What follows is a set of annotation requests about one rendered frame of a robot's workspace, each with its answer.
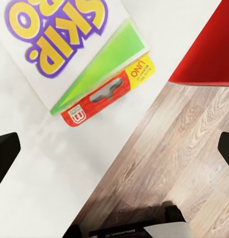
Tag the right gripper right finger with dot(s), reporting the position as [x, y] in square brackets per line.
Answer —
[223, 146]

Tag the swivel chair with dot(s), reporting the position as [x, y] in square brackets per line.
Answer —
[206, 63]

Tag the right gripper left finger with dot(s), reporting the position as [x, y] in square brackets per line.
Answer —
[9, 150]

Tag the board game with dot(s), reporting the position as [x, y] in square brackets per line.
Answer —
[69, 50]

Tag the desk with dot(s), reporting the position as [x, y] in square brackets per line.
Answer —
[59, 166]

